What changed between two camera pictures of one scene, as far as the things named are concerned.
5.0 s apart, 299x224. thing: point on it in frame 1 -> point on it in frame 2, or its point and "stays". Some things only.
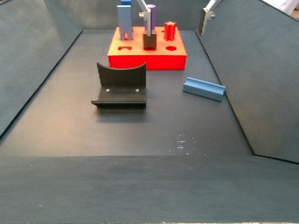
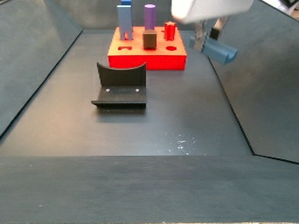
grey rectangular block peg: (126, 21) stays
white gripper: (207, 15) -> (201, 11)
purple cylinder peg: (151, 7) stays
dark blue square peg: (126, 2) stays
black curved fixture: (123, 87) stays
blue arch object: (202, 88) -> (218, 51)
